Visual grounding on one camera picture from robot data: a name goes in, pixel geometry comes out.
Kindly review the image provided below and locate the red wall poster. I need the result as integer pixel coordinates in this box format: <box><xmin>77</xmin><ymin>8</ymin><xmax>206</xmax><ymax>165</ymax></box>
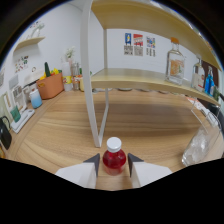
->
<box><xmin>133</xmin><ymin>33</ymin><xmax>144</xmax><ymax>57</ymax></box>

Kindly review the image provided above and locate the blue wall poster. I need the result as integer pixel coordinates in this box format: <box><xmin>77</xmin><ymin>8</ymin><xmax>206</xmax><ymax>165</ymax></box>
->
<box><xmin>124</xmin><ymin>32</ymin><xmax>133</xmax><ymax>56</ymax></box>

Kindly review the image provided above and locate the clear glass with ice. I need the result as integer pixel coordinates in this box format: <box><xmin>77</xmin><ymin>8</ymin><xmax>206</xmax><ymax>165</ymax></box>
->
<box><xmin>181</xmin><ymin>111</ymin><xmax>222</xmax><ymax>167</ymax></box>

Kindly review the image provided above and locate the orange storage basket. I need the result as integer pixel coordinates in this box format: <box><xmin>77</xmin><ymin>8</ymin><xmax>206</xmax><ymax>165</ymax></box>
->
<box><xmin>35</xmin><ymin>61</ymin><xmax>65</xmax><ymax>100</ymax></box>

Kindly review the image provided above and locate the white-framed wooden shelf rack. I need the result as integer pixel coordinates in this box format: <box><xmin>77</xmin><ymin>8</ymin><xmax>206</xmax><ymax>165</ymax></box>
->
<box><xmin>79</xmin><ymin>0</ymin><xmax>224</xmax><ymax>148</ymax></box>

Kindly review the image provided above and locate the multicolour wall poster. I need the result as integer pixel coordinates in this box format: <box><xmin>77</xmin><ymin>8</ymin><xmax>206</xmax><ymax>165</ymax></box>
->
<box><xmin>145</xmin><ymin>35</ymin><xmax>157</xmax><ymax>58</ymax></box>

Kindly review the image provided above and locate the small red liquid bottle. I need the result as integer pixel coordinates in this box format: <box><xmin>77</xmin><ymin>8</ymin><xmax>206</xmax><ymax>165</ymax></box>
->
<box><xmin>102</xmin><ymin>136</ymin><xmax>128</xmax><ymax>177</ymax></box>

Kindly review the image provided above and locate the white figurine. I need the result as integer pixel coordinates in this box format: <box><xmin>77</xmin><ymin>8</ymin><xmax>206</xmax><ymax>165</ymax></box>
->
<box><xmin>28</xmin><ymin>21</ymin><xmax>46</xmax><ymax>39</ymax></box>

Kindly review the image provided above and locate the white kitchen scale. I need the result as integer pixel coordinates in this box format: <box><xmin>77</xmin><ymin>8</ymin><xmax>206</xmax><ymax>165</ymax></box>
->
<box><xmin>9</xmin><ymin>108</ymin><xmax>36</xmax><ymax>134</ymax></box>

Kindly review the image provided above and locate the wooden wall shelf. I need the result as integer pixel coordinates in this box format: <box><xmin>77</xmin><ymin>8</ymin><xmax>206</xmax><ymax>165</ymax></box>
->
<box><xmin>14</xmin><ymin>35</ymin><xmax>46</xmax><ymax>51</ymax></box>

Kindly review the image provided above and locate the blue liquid bottle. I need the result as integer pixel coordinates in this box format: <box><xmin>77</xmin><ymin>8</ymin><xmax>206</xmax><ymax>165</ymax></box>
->
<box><xmin>204</xmin><ymin>65</ymin><xmax>216</xmax><ymax>97</ymax></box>

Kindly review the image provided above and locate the blue and white cup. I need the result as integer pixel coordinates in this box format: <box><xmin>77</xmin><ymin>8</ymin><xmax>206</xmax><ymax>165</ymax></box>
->
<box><xmin>29</xmin><ymin>88</ymin><xmax>44</xmax><ymax>110</ymax></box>

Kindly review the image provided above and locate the white picture frame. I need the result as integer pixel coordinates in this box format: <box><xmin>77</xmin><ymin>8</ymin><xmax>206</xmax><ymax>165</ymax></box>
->
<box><xmin>11</xmin><ymin>84</ymin><xmax>28</xmax><ymax>113</ymax></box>

